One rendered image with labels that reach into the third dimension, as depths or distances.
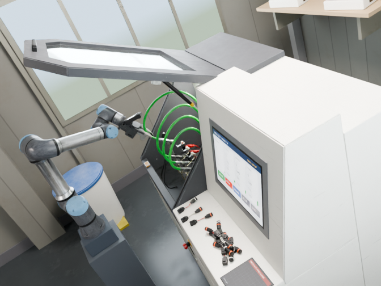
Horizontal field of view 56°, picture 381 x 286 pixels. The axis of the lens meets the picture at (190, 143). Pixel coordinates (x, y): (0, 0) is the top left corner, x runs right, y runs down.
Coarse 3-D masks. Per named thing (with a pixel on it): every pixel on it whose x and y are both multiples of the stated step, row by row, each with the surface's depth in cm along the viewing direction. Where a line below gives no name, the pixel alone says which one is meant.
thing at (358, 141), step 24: (192, 48) 230; (216, 48) 215; (240, 48) 202; (264, 48) 190; (264, 72) 174; (288, 72) 166; (312, 72) 158; (312, 96) 142; (336, 96) 137; (360, 96) 131; (360, 120) 120; (360, 144) 123; (360, 168) 128; (360, 192) 134; (360, 216) 140; (360, 240) 146
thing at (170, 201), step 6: (144, 162) 246; (150, 168) 237; (150, 174) 232; (156, 174) 229; (156, 180) 224; (156, 186) 225; (162, 186) 217; (162, 192) 212; (168, 192) 210; (168, 198) 206; (168, 204) 202; (174, 216) 209
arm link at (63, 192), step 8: (24, 136) 194; (32, 136) 192; (24, 144) 188; (24, 152) 189; (32, 160) 193; (48, 160) 198; (40, 168) 197; (48, 168) 198; (56, 168) 203; (48, 176) 200; (56, 176) 203; (56, 184) 204; (64, 184) 207; (56, 192) 207; (64, 192) 208; (72, 192) 210; (64, 200) 208; (64, 208) 209
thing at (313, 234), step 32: (224, 96) 150; (256, 96) 141; (288, 96) 133; (224, 128) 150; (256, 128) 124; (288, 128) 117; (320, 128) 113; (288, 160) 113; (320, 160) 119; (224, 192) 172; (288, 192) 119; (320, 192) 125; (288, 224) 125; (320, 224) 132; (352, 224) 140; (288, 256) 133; (320, 256) 140; (352, 256) 149
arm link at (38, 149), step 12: (84, 132) 197; (96, 132) 200; (108, 132) 202; (36, 144) 183; (48, 144) 184; (60, 144) 187; (72, 144) 191; (84, 144) 197; (36, 156) 183; (48, 156) 185
